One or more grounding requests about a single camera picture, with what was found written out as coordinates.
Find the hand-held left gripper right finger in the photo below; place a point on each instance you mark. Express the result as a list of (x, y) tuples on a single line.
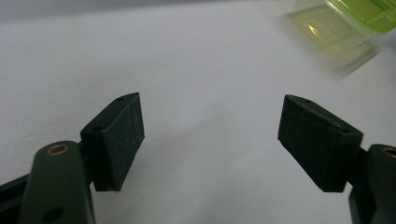
[(320, 146)]

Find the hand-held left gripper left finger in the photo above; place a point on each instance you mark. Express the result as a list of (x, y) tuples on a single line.
[(112, 146)]

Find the clear plastic container green lid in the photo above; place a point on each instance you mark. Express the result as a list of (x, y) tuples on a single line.
[(339, 28)]

